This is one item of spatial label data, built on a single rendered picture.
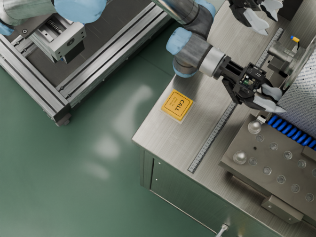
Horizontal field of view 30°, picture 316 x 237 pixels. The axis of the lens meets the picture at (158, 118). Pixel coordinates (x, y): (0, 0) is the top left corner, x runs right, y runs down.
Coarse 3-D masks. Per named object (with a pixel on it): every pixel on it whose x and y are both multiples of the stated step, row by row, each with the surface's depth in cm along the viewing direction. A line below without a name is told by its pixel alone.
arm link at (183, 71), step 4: (192, 32) 167; (200, 36) 168; (176, 64) 166; (180, 64) 164; (176, 68) 169; (180, 68) 166; (184, 68) 165; (188, 68) 164; (192, 68) 165; (176, 72) 172; (180, 72) 169; (184, 72) 168; (188, 72) 168; (192, 72) 169; (180, 76) 173; (184, 76) 171; (188, 76) 171
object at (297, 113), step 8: (288, 96) 149; (280, 104) 156; (288, 104) 153; (296, 104) 150; (304, 104) 147; (272, 112) 164; (288, 112) 158; (296, 112) 154; (304, 112) 151; (312, 112) 148; (288, 120) 163; (296, 120) 159; (304, 120) 156; (312, 120) 153; (304, 128) 161; (312, 128) 157; (312, 136) 162
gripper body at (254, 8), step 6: (228, 0) 131; (234, 0) 130; (240, 0) 130; (246, 0) 126; (252, 0) 125; (258, 0) 126; (240, 6) 131; (246, 6) 130; (252, 6) 129; (258, 6) 128
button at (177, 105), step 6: (174, 90) 176; (168, 96) 175; (174, 96) 175; (180, 96) 175; (168, 102) 175; (174, 102) 175; (180, 102) 175; (186, 102) 175; (192, 102) 175; (162, 108) 174; (168, 108) 174; (174, 108) 174; (180, 108) 174; (186, 108) 174; (174, 114) 174; (180, 114) 174; (180, 120) 175
